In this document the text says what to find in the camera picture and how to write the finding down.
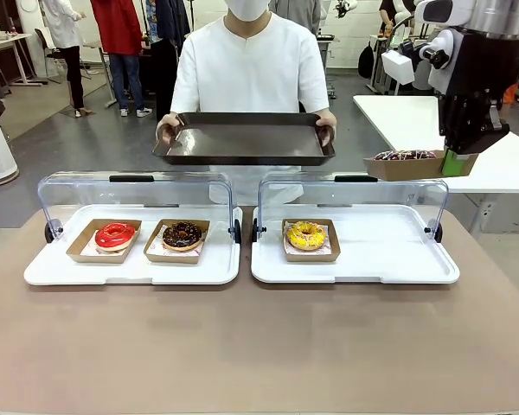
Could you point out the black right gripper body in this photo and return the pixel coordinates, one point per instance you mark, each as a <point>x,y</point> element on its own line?
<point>484,65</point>

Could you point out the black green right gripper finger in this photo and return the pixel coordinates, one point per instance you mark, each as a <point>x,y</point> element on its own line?
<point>455,162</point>
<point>491,129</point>

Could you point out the purple white drizzled donut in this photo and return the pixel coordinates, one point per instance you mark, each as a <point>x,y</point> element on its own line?
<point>404,154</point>

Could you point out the dark brown serving tray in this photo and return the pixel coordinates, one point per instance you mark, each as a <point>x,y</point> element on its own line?
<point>246,138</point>

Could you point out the red glazed donut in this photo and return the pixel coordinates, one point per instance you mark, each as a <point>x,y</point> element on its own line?
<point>106,238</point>
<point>91,257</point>

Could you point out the person left forearm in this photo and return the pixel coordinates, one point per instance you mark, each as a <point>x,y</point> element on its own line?
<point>313,110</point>

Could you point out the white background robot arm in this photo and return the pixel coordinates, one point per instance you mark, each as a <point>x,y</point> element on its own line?
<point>400,8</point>

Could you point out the paper liner under yellow donut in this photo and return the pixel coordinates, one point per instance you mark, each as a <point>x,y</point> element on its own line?
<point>328,246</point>

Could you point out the yellow glazed donut in box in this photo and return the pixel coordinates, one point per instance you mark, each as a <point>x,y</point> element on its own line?
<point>311,257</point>

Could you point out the person torso in white shirt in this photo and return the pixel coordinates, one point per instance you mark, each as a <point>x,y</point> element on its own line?
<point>248,65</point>

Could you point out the paper liner under chocolate donut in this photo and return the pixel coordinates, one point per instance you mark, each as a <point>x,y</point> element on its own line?
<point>155,246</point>

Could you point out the paper liner under red donut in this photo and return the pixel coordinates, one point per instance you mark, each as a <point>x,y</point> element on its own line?
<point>88,248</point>

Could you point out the person left hand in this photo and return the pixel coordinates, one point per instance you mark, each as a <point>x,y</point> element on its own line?
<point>330,125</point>

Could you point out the person right hand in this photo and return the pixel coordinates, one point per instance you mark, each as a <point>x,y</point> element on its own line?
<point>166,127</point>

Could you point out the large white table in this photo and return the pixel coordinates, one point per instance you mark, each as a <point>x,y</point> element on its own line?
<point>398,121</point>

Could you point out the clear plastic tray lid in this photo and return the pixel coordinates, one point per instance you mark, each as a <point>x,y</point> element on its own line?
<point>385,194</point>
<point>177,190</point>

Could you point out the white background workbench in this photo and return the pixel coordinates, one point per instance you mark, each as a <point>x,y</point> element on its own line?
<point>378,82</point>

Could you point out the black backpack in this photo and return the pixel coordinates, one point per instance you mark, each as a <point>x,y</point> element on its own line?
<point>366,60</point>

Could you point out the white display tray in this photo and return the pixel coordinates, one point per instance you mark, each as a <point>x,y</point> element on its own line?
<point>380,255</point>
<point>216,268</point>

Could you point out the bystander in grey jacket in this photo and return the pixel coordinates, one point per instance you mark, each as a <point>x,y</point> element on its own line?
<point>298,13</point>

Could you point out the white face mask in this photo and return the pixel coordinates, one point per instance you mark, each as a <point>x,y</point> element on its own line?
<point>247,8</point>

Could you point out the rack of dark clothes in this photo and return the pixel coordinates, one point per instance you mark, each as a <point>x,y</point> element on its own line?
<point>168,26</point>

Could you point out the bystander red top blue jeans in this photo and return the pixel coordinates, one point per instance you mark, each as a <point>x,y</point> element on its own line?
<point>121,39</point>

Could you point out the bystander white shirt black trousers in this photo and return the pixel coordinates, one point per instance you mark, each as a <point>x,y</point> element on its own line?
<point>67,43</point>

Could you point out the grey office chair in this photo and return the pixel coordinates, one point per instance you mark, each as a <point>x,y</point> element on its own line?
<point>47,47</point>

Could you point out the white background desk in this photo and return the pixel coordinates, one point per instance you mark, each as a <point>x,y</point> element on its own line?
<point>4,41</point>

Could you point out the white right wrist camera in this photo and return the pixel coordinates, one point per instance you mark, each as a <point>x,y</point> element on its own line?
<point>398,67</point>

